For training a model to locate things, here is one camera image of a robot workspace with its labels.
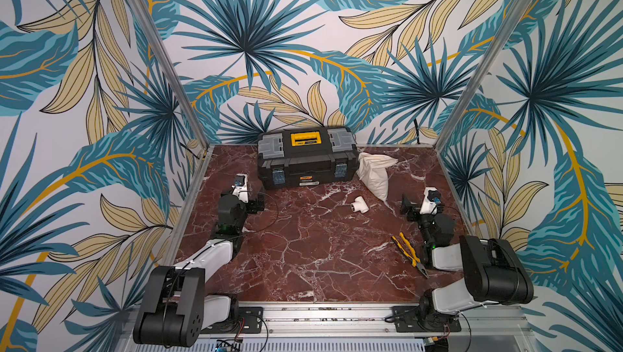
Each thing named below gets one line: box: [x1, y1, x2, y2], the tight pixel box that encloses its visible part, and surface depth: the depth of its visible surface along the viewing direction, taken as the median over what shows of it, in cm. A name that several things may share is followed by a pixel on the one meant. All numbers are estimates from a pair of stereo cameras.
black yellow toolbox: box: [257, 126, 361, 189], surface depth 97 cm
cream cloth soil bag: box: [356, 152, 399, 202], surface depth 97 cm
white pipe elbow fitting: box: [350, 195, 370, 214], surface depth 99 cm
